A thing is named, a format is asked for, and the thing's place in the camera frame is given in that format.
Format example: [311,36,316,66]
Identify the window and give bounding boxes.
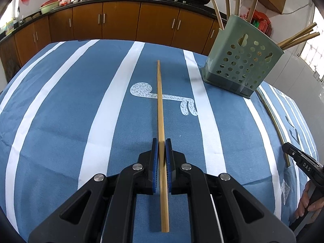
[296,28,324,81]

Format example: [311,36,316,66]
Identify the green basin with red lid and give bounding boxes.
[40,0,60,15]

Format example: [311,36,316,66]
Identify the pile of red packages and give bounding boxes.
[243,9,272,34]

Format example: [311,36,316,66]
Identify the green perforated utensil holder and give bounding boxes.
[201,14,285,100]

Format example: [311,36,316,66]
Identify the person's right hand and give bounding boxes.
[295,180,324,219]

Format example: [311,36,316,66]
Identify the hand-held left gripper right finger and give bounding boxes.
[165,138,296,243]

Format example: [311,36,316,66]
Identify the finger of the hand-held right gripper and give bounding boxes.
[282,142,303,163]

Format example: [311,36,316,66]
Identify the blue white striped tablecloth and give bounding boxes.
[0,39,319,243]

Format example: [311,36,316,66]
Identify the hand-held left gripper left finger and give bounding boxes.
[28,138,159,243]

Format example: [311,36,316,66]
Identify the brown lower kitchen cabinets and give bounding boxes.
[0,1,221,81]

